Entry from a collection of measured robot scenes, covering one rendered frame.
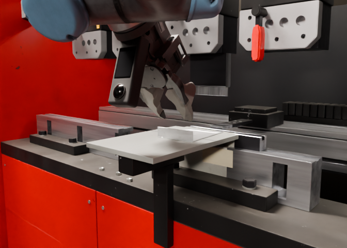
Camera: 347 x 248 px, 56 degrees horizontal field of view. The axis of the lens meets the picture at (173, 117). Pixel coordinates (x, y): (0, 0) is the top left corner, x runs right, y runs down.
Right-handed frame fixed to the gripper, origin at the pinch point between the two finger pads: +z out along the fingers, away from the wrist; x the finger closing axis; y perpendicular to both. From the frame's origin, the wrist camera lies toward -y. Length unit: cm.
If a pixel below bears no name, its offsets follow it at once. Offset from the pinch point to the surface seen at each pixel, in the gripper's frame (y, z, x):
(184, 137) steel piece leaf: -1.6, 3.7, -1.9
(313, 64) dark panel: 57, 33, -10
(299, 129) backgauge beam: 25.1, 28.9, -14.0
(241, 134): 7.9, 12.5, -8.1
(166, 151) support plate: -8.7, -1.3, -3.9
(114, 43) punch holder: 21.8, -3.7, 30.4
